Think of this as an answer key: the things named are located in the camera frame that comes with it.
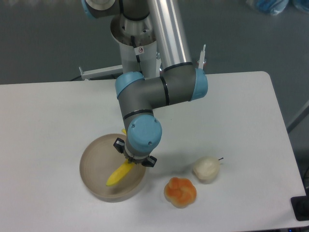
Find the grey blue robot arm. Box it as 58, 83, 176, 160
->
82, 0, 208, 167

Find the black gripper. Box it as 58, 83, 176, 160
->
113, 137, 157, 167

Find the orange knotted toy bread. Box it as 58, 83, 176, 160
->
164, 177, 197, 208

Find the yellow toy banana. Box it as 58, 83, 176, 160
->
105, 128, 135, 187

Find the white metal bracket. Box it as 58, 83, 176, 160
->
198, 44, 207, 70
79, 65, 123, 80

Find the black device at edge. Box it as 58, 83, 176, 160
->
291, 196, 309, 221

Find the black base cable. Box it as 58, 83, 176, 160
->
130, 35, 145, 74

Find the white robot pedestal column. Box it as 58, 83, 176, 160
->
111, 14, 159, 78

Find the blue plastic bag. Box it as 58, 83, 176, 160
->
246, 0, 289, 16

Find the white metal bracket right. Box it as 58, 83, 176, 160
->
198, 44, 207, 70

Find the white toy pear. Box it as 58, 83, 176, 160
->
193, 156, 224, 183

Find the white metal bracket left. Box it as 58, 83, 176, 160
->
79, 65, 123, 80

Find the beige round plate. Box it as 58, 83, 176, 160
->
80, 133, 147, 202

